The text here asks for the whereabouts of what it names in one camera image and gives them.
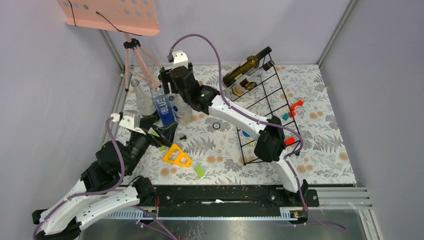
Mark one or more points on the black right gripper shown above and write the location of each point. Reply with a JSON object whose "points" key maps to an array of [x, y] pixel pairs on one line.
{"points": [[164, 78]]}

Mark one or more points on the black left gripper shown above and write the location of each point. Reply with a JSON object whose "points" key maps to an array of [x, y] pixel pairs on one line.
{"points": [[167, 134]]}

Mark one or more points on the clear bottle black label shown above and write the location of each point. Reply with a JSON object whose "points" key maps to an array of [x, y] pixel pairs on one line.
{"points": [[144, 102]]}

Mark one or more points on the blue square glass bottle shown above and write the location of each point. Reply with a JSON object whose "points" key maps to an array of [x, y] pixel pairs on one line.
{"points": [[163, 105]]}

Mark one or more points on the clear round bottle gold label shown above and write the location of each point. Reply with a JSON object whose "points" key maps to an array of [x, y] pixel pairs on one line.
{"points": [[182, 111]]}

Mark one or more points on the clear bottle blue gold emblem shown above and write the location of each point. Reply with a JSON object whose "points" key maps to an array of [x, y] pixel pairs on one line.
{"points": [[168, 94]]}

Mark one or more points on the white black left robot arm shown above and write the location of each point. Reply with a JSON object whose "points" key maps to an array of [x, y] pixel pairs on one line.
{"points": [[86, 203]]}

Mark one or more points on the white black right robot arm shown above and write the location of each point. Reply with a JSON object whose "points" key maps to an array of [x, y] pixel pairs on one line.
{"points": [[238, 116]]}

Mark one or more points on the clear square bottle black cap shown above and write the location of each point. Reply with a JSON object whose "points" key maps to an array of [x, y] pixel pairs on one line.
{"points": [[243, 83]]}

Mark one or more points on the dark green wine bottle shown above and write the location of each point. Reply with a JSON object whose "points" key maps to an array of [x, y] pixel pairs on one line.
{"points": [[251, 62]]}

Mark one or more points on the red block near rack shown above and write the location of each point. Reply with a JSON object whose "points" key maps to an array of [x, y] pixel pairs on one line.
{"points": [[289, 141]]}

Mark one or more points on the poker chip near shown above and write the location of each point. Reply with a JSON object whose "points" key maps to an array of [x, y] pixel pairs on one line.
{"points": [[216, 126]]}

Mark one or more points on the green flat block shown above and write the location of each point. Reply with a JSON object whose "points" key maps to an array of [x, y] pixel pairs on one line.
{"points": [[199, 171]]}

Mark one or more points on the pink music stand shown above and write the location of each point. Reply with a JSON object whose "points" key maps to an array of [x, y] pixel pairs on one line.
{"points": [[129, 17]]}

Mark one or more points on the blue arch toy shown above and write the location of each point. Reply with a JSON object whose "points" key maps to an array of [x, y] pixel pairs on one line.
{"points": [[245, 134]]}

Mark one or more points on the teal cube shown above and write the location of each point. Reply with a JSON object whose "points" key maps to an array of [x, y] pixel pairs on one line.
{"points": [[285, 116]]}

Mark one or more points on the red arch block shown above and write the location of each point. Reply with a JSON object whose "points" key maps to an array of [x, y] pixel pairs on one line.
{"points": [[292, 111]]}

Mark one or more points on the white poker chip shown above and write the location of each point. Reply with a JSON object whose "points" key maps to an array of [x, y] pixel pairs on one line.
{"points": [[318, 139]]}

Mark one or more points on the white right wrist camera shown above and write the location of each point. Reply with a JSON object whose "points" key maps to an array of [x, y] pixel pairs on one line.
{"points": [[179, 59]]}

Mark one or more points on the yellow triangle frame toy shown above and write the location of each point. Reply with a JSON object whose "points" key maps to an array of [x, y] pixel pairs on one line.
{"points": [[176, 156]]}

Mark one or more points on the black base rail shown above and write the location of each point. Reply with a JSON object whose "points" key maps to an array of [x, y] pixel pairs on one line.
{"points": [[223, 201]]}

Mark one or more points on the black wire wine rack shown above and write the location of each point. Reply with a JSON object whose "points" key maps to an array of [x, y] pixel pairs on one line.
{"points": [[264, 95]]}

